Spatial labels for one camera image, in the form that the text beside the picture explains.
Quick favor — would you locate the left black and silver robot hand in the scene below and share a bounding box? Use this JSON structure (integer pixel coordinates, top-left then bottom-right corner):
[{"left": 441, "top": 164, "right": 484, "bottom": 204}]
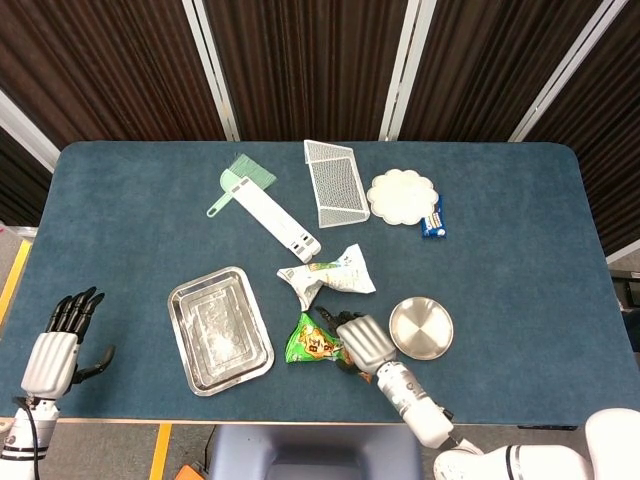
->
[{"left": 20, "top": 286, "right": 117, "bottom": 400}]

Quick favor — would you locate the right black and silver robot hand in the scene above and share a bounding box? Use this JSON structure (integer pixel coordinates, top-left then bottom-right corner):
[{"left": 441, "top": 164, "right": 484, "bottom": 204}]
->
[{"left": 313, "top": 305, "right": 398, "bottom": 385}]

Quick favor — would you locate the green and orange snack bag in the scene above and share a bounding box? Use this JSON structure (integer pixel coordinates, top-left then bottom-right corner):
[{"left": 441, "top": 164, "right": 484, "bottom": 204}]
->
[{"left": 284, "top": 310, "right": 374, "bottom": 385}]

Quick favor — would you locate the white snack bag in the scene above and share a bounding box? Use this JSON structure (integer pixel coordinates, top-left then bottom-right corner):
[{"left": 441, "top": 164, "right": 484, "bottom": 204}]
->
[{"left": 276, "top": 243, "right": 377, "bottom": 312}]

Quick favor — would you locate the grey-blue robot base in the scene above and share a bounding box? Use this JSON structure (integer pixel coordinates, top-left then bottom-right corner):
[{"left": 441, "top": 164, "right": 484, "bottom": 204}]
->
[{"left": 207, "top": 424, "right": 424, "bottom": 480}]

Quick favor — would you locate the round steel plate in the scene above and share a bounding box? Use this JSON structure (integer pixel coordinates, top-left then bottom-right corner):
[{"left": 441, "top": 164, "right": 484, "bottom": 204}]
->
[{"left": 388, "top": 295, "right": 455, "bottom": 362}]

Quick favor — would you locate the blue cookie pack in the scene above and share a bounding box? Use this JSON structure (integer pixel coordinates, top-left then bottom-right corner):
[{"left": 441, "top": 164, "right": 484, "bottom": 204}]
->
[{"left": 420, "top": 193, "right": 450, "bottom": 240}]

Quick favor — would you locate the rectangular steel tray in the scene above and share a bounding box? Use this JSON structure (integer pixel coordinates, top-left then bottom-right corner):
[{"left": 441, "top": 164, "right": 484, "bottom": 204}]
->
[{"left": 167, "top": 265, "right": 276, "bottom": 398}]

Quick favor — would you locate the white flower-shaped plate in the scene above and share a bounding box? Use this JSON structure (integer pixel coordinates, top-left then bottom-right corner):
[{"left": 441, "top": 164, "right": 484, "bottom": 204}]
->
[{"left": 365, "top": 168, "right": 442, "bottom": 227}]

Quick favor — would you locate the white folding stand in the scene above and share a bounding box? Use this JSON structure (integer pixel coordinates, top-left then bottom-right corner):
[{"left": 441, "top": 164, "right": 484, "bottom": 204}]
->
[{"left": 230, "top": 179, "right": 322, "bottom": 265}]

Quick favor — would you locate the teal felt table cover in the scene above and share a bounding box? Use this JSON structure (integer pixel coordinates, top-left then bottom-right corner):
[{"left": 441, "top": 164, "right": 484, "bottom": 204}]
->
[{"left": 0, "top": 140, "right": 640, "bottom": 426}]

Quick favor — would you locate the brown slatted partition panel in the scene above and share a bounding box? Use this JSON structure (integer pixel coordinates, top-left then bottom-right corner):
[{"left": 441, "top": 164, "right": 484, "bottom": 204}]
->
[
  {"left": 524, "top": 0, "right": 640, "bottom": 256},
  {"left": 399, "top": 0, "right": 609, "bottom": 142},
  {"left": 0, "top": 127, "right": 54, "bottom": 227},
  {"left": 204, "top": 0, "right": 409, "bottom": 142},
  {"left": 0, "top": 0, "right": 229, "bottom": 151}
]

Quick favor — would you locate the light green hand brush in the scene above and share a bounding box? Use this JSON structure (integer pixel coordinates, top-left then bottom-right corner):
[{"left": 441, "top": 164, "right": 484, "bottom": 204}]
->
[{"left": 205, "top": 153, "right": 277, "bottom": 219}]

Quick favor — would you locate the black equipment box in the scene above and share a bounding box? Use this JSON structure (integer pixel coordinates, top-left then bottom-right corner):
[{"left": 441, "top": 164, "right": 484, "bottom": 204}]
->
[{"left": 609, "top": 269, "right": 640, "bottom": 309}]

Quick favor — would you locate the white wire mesh basket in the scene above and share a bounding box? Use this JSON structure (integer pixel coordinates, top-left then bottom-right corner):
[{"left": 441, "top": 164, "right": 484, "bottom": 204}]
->
[{"left": 303, "top": 139, "right": 371, "bottom": 230}]

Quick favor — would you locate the white partition frame post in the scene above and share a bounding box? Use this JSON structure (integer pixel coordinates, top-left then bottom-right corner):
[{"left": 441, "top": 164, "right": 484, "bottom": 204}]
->
[
  {"left": 0, "top": 88, "right": 61, "bottom": 174},
  {"left": 378, "top": 0, "right": 437, "bottom": 142},
  {"left": 182, "top": 0, "right": 241, "bottom": 142},
  {"left": 604, "top": 238, "right": 640, "bottom": 265},
  {"left": 508, "top": 0, "right": 629, "bottom": 142}
]

